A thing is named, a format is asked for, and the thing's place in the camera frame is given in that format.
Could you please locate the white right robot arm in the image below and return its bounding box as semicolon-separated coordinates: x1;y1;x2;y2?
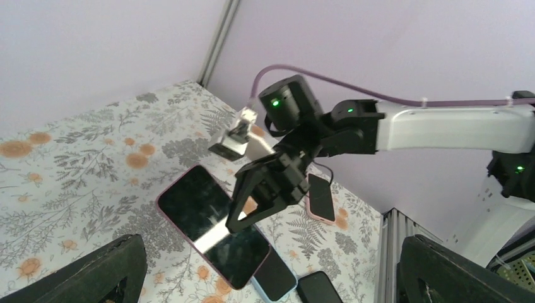
226;74;534;232

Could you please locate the black phone without case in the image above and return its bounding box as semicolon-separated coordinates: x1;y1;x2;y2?
297;271;343;303

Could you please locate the aluminium right corner post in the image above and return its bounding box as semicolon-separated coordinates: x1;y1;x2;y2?
196;0;241;88

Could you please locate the phone in peach case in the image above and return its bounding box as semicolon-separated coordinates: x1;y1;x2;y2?
305;174;336;225

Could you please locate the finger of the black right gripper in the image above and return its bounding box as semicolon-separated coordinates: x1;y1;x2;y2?
240;197;289;222
225;162;268;234

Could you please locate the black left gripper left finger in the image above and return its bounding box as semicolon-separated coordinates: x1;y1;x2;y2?
1;234;148;303

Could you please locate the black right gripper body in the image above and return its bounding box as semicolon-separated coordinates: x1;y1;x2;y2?
255;151;312;206

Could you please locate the floral patterned table mat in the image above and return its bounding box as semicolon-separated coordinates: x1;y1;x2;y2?
0;79;383;303

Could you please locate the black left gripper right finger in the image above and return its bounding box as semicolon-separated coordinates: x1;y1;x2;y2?
399;234;534;302

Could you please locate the phone in blue case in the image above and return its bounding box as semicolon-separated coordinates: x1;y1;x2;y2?
250;248;298;302

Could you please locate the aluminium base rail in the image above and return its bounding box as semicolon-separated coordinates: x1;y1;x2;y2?
374;208;442;303

